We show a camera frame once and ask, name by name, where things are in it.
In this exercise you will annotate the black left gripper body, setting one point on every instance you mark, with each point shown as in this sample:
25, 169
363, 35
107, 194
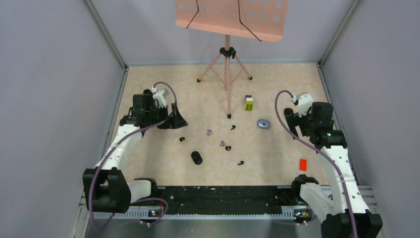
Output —
158, 114

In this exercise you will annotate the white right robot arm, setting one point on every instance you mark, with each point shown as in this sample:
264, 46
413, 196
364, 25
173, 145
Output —
345, 214

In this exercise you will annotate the red rectangular block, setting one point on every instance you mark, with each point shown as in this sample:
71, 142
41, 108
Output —
303, 164

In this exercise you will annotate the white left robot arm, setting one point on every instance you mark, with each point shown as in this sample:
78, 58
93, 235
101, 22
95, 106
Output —
105, 186

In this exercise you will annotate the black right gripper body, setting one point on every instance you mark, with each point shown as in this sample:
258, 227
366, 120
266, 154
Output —
306, 124

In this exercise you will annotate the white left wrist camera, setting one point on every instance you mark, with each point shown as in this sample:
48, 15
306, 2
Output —
160, 96

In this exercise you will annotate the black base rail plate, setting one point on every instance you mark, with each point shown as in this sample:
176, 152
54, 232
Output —
226, 200

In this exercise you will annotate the black earbud charging case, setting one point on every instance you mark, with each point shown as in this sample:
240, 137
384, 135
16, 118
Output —
196, 157

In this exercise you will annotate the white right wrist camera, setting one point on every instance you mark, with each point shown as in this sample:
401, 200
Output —
304, 103

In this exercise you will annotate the pink music stand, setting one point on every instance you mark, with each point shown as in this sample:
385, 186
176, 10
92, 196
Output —
262, 20

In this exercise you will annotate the purple white green toy block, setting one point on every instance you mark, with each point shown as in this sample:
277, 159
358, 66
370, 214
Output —
249, 102

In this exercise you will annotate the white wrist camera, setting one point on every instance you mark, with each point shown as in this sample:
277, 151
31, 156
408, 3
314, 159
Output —
304, 103
160, 96

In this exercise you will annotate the grey blue oval case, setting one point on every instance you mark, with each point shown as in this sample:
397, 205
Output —
263, 124

